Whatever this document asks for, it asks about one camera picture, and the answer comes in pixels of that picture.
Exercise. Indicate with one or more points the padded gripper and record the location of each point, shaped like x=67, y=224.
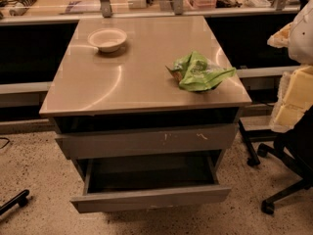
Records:
x=302, y=38

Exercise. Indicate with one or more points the white bowl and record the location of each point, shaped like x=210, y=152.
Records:
x=107, y=40

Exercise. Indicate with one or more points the green crumpled chip bag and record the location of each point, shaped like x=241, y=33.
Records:
x=196, y=73

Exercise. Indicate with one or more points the grey drawer cabinet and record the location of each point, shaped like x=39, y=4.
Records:
x=131, y=88

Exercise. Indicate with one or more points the black stand foot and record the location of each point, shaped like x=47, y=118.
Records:
x=252, y=136

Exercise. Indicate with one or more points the black office chair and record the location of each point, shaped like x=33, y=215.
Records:
x=295, y=149

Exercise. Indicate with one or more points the grey top drawer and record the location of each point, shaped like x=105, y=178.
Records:
x=124, y=143

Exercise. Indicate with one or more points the black chair leg with caster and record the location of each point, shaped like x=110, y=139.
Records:
x=21, y=200

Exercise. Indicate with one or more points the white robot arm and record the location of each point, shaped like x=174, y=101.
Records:
x=297, y=37

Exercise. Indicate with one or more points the grey drawer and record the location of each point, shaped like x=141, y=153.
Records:
x=124, y=143
x=149, y=182

